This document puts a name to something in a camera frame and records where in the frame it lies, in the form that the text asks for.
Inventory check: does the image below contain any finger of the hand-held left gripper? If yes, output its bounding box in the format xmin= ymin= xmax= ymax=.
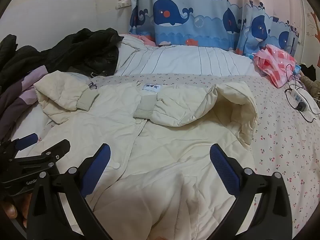
xmin=0 ymin=133 xmax=39 ymax=155
xmin=14 ymin=139 xmax=71 ymax=167

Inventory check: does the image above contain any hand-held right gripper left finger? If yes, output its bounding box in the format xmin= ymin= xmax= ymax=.
xmin=26 ymin=143 xmax=112 ymax=240

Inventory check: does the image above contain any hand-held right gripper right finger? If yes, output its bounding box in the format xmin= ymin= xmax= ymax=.
xmin=209 ymin=144 xmax=298 ymax=240

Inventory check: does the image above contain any white quilted blanket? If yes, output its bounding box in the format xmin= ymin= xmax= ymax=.
xmin=33 ymin=71 xmax=259 ymax=240

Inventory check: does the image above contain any person's left hand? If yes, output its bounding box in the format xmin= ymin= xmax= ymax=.
xmin=0 ymin=193 xmax=32 ymax=229

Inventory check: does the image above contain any white duvet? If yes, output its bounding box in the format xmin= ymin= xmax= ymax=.
xmin=11 ymin=102 xmax=54 ymax=155

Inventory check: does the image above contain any purple and brown jacket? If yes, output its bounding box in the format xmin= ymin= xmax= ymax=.
xmin=0 ymin=65 xmax=48 ymax=140

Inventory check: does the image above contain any cherry print bed sheet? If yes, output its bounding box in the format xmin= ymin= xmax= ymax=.
xmin=10 ymin=72 xmax=320 ymax=230

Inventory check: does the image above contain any white power strip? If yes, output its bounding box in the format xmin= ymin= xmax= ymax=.
xmin=289 ymin=89 xmax=309 ymax=112

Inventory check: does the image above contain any black puffer jacket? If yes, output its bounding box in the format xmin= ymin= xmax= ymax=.
xmin=0 ymin=28 xmax=125 ymax=88

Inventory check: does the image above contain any white striped pillow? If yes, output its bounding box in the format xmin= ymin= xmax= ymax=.
xmin=114 ymin=34 xmax=258 ymax=77

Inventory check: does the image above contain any pink plastic bag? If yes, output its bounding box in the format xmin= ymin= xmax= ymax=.
xmin=253 ymin=44 xmax=299 ymax=88

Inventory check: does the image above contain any brown coat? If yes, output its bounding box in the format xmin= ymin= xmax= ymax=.
xmin=300 ymin=75 xmax=320 ymax=98

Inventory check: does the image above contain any small black cloth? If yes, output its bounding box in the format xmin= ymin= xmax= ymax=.
xmin=299 ymin=64 xmax=318 ymax=77

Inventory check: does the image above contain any pink cloth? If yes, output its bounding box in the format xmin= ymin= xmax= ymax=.
xmin=136 ymin=34 xmax=157 ymax=46

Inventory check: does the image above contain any pink curtain with blue whales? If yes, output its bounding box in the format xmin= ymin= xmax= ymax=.
xmin=129 ymin=0 xmax=307 ymax=58

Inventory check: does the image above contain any white wardrobe with tree decal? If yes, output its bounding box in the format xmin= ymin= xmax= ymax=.
xmin=301 ymin=0 xmax=320 ymax=68

